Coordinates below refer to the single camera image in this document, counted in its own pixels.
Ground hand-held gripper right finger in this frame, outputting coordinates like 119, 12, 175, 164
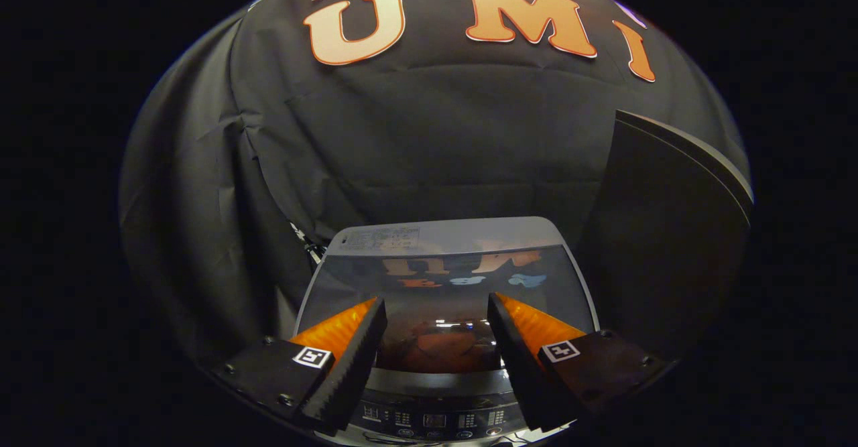
487, 293, 671, 432

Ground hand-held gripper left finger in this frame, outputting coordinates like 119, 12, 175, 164
211, 298, 388, 434

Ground glass washing machine lid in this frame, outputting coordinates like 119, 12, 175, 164
294, 217, 601, 375

